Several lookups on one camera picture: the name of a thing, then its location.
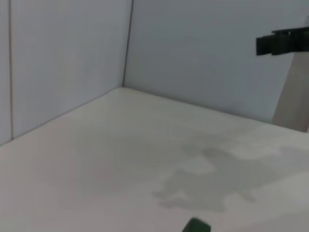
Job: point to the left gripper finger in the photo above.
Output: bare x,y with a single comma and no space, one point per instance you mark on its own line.
282,43

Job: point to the green glasses case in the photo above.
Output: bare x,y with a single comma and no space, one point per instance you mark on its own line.
196,226

